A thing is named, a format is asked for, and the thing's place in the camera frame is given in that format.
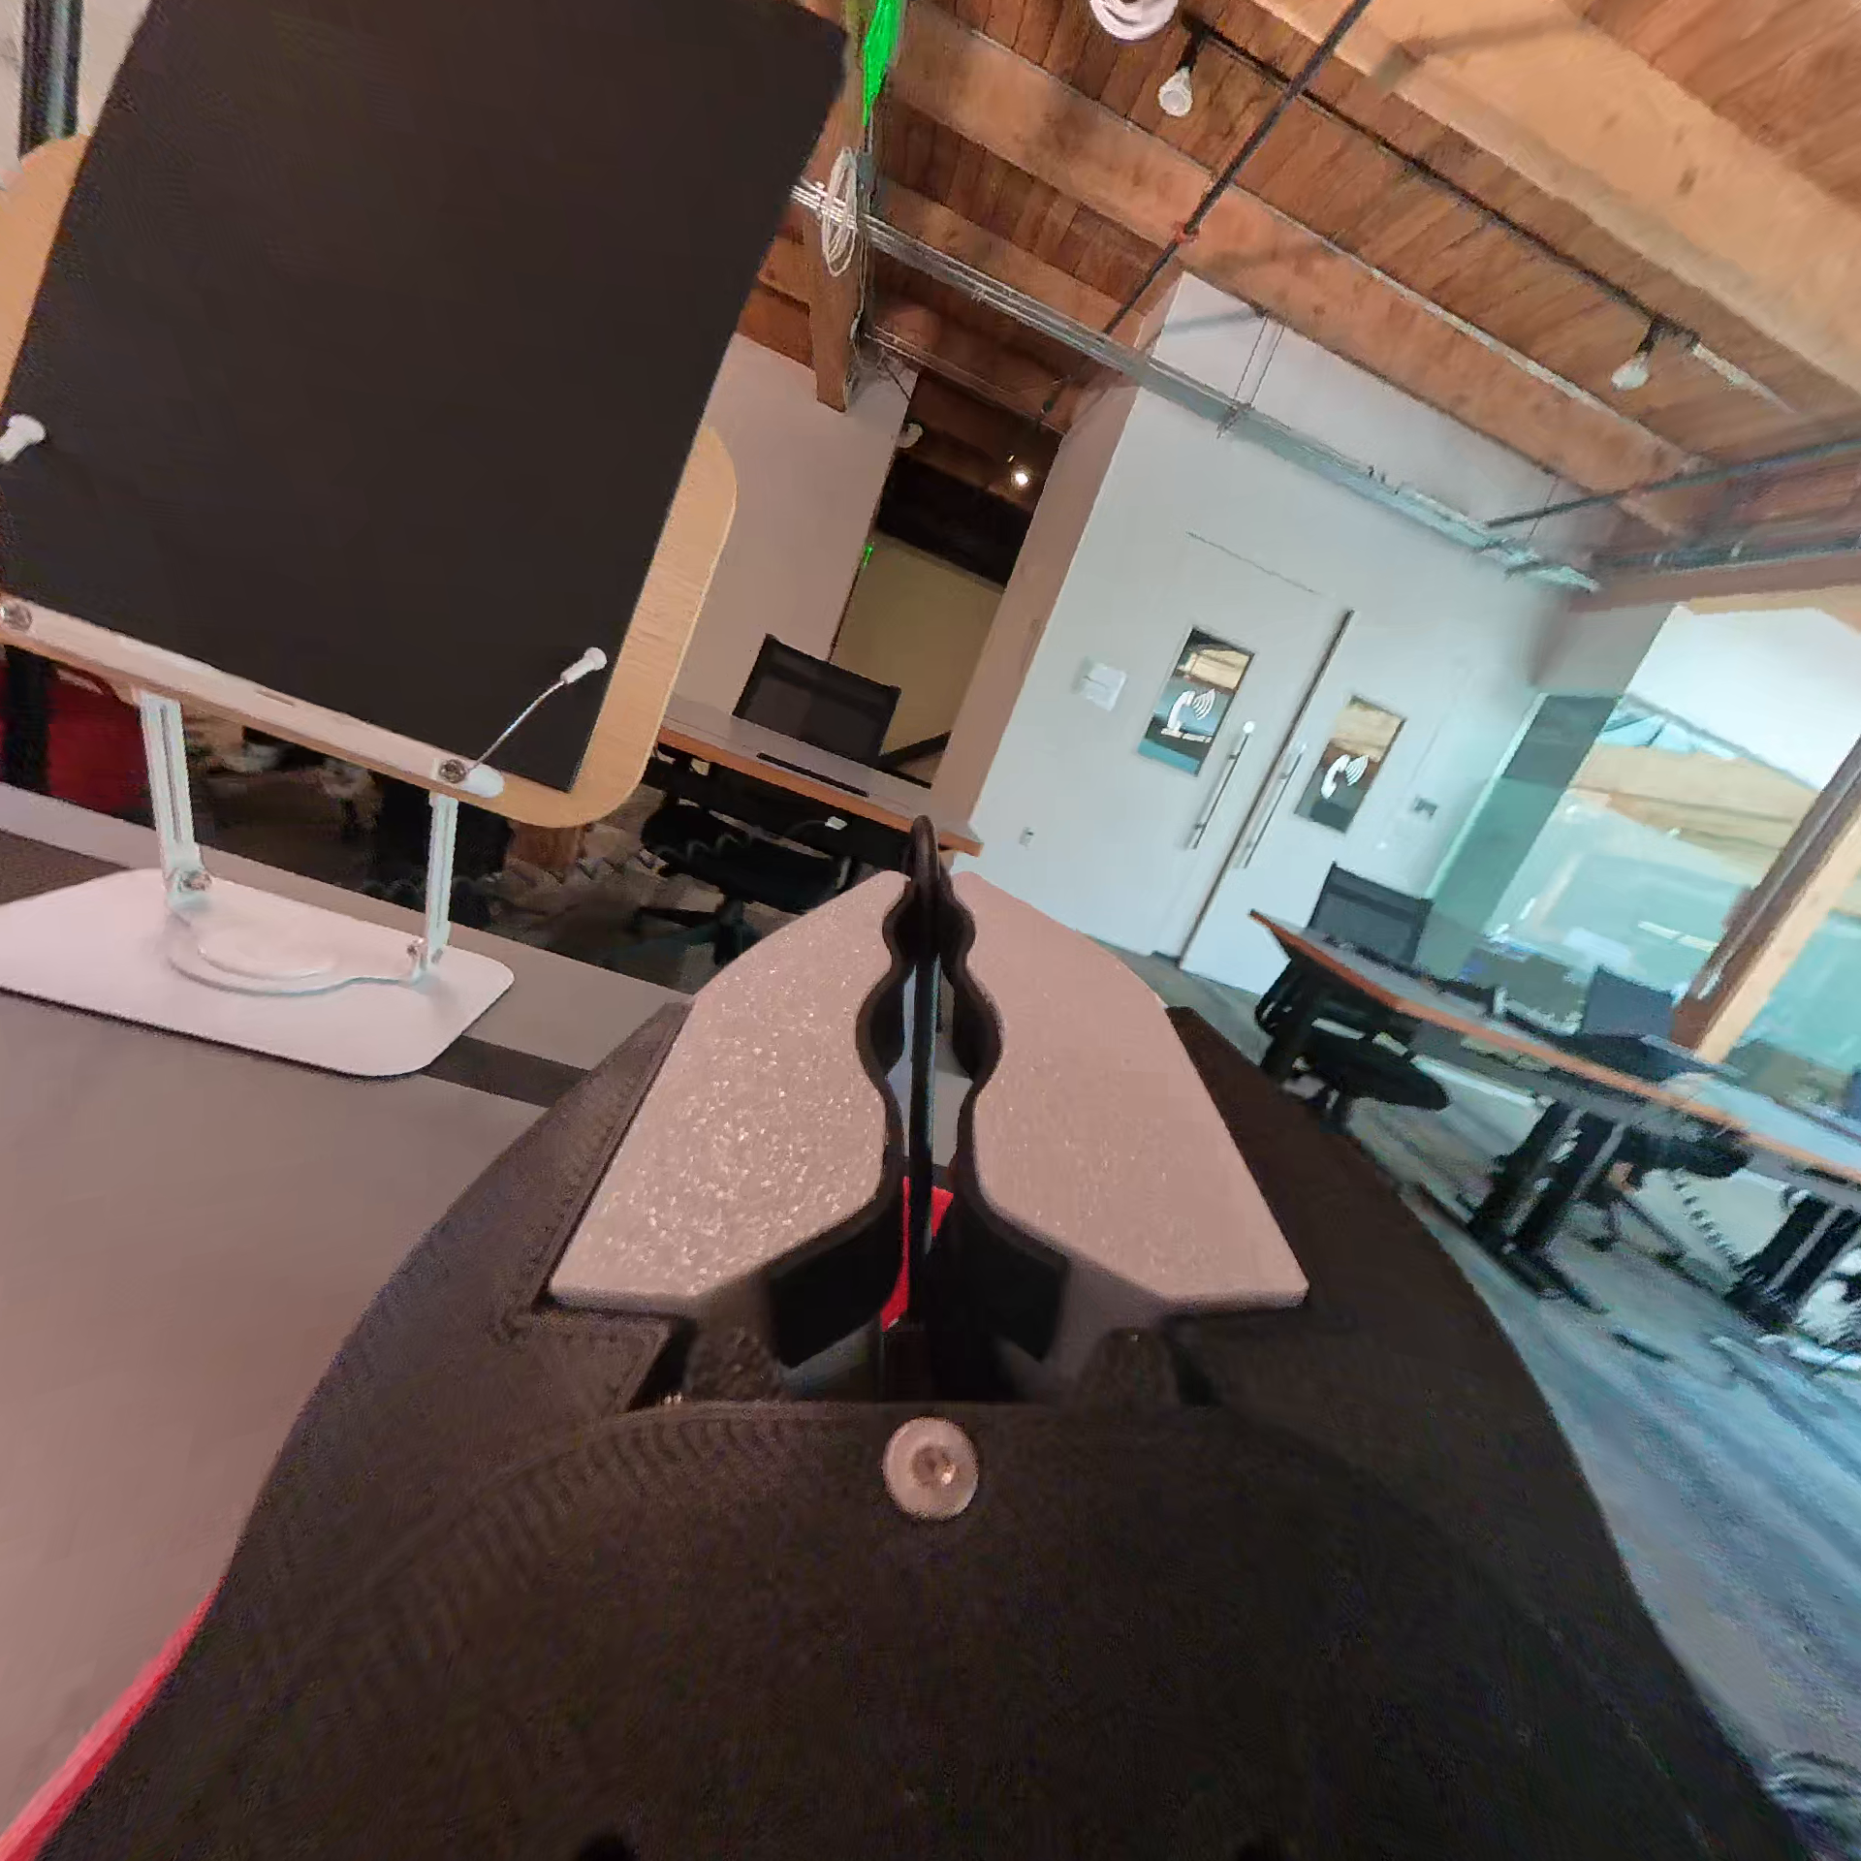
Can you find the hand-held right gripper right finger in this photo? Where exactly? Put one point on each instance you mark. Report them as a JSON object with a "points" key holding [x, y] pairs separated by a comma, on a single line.
{"points": [[1120, 1135]]}

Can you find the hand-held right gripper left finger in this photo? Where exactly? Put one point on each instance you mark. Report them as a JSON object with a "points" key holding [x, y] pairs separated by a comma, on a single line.
{"points": [[728, 1135]]}

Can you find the red plastic bin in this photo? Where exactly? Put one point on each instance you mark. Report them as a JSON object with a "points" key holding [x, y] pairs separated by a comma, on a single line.
{"points": [[87, 1759]]}

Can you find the black office chair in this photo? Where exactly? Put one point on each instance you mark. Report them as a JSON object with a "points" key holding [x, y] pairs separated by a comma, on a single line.
{"points": [[1368, 920], [814, 698], [1622, 1003]]}

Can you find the long wooden office desk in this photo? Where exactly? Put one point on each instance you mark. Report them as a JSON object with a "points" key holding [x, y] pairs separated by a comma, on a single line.
{"points": [[1469, 1017]]}

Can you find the phone icon door poster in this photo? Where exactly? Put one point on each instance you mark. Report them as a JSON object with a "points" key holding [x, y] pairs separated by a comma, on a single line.
{"points": [[1350, 766], [1194, 704]]}

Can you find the white board stand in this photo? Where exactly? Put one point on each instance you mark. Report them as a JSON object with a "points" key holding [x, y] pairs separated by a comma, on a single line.
{"points": [[218, 989]]}

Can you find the black board panel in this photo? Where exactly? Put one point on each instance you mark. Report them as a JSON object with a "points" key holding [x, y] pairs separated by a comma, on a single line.
{"points": [[409, 363]]}

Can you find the ceiling spot lamp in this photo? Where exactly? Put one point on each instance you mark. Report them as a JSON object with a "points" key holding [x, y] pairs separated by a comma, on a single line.
{"points": [[1176, 90], [1631, 366]]}

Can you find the black ceiling pipe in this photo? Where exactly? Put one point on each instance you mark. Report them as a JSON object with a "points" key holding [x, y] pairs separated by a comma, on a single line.
{"points": [[1237, 160]]}

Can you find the green hanging strip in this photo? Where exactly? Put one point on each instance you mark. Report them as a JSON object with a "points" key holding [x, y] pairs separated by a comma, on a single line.
{"points": [[878, 57]]}

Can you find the white wall plate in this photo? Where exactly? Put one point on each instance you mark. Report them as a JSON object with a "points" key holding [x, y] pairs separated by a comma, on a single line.
{"points": [[1101, 688]]}

